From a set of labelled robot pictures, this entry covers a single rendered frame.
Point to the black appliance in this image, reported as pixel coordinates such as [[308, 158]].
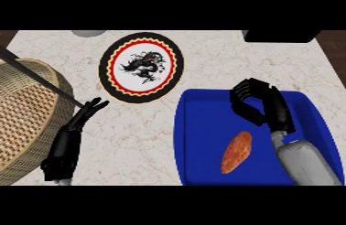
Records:
[[282, 35]]

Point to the dragon print plate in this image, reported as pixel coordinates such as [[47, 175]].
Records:
[[141, 67]]

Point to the orange sweet potato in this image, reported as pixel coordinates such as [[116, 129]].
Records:
[[238, 152]]

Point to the woven wicker basket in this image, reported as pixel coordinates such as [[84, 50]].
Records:
[[28, 119]]

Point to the blue tray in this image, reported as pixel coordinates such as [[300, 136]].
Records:
[[203, 137]]

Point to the grey round object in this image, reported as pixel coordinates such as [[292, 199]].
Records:
[[90, 33]]

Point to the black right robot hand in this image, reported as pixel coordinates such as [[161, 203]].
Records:
[[276, 109]]

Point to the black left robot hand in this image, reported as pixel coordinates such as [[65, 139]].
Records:
[[66, 144]]

